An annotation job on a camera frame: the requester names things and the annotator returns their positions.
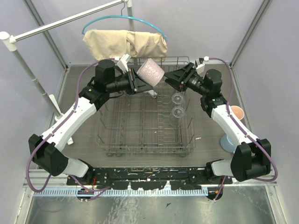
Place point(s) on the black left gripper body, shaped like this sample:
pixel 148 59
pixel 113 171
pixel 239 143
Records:
pixel 133 81

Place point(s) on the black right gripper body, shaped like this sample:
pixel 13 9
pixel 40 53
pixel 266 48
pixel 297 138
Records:
pixel 192 81

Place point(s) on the lilac ceramic mug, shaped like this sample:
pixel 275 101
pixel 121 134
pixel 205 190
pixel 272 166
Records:
pixel 150 72

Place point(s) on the clear faceted glass cup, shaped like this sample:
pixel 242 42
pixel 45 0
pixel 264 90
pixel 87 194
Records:
pixel 177 99

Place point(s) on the blue ceramic mug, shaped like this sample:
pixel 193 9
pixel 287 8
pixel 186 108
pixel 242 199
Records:
pixel 226 144

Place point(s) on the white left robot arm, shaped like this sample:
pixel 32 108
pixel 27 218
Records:
pixel 110 77

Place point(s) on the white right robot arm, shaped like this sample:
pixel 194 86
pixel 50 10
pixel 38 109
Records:
pixel 251 158

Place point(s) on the beige cloth on hanger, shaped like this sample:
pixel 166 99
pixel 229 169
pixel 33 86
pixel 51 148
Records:
pixel 104 44

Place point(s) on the pink ceramic mug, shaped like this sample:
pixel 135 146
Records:
pixel 238 112

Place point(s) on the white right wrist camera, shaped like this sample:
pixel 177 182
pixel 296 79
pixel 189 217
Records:
pixel 200 64

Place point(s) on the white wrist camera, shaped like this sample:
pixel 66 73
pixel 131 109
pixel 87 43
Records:
pixel 200 64
pixel 123 62

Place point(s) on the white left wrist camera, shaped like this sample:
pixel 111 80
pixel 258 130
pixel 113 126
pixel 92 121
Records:
pixel 123 62

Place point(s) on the grey wire dish rack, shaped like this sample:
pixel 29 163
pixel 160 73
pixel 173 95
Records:
pixel 140 124

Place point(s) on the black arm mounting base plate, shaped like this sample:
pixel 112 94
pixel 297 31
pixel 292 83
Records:
pixel 154 178

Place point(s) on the white clothes rail stand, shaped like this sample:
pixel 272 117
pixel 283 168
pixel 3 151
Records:
pixel 23 111

